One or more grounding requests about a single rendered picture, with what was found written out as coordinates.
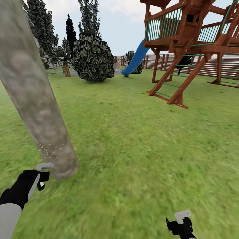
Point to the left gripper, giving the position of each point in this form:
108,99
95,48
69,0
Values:
44,176

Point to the pesticide atomizer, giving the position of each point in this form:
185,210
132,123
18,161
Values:
40,186

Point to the garden chair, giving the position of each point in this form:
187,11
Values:
116,66

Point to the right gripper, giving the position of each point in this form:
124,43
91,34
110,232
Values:
178,228

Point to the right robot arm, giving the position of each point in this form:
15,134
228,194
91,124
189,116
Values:
182,226

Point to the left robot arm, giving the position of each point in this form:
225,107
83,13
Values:
12,200

